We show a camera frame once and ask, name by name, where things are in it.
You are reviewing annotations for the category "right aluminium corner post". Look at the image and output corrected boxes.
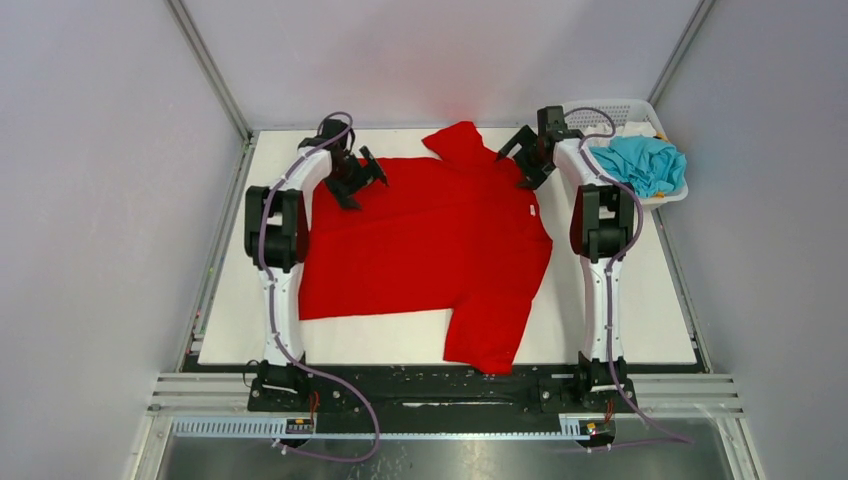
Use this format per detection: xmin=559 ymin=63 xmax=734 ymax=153
xmin=647 ymin=0 xmax=717 ymax=106

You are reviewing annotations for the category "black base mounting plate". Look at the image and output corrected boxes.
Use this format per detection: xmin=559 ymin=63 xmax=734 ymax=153
xmin=247 ymin=365 xmax=636 ymax=435

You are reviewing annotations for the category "white plastic laundry basket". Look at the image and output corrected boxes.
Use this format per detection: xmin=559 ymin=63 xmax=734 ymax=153
xmin=563 ymin=99 xmax=689 ymax=210

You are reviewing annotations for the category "aluminium corner post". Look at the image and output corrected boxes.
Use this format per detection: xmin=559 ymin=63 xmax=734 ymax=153
xmin=164 ymin=0 xmax=253 ymax=142
xmin=647 ymin=0 xmax=717 ymax=106

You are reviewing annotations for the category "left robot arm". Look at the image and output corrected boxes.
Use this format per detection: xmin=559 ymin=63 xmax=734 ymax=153
xmin=243 ymin=112 xmax=388 ymax=411

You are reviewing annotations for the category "aluminium frame rail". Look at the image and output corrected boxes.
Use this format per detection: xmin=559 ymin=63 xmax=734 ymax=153
xmin=130 ymin=369 xmax=765 ymax=479

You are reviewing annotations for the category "left aluminium corner post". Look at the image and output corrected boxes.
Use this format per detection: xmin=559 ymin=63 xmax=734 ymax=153
xmin=164 ymin=0 xmax=253 ymax=142

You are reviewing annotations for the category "light blue t-shirt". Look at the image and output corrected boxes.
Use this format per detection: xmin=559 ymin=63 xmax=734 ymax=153
xmin=589 ymin=136 xmax=687 ymax=199

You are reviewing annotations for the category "white t-shirt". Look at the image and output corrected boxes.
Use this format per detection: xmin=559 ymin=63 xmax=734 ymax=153
xmin=582 ymin=121 xmax=658 ymax=147

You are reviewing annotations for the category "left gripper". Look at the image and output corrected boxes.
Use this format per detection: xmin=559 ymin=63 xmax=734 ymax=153
xmin=322 ymin=147 xmax=385 ymax=210

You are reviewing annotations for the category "red t-shirt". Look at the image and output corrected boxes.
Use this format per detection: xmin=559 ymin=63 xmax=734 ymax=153
xmin=299 ymin=121 xmax=553 ymax=375

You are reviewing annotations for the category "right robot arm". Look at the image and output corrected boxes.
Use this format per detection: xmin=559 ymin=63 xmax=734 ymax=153
xmin=496 ymin=105 xmax=644 ymax=412

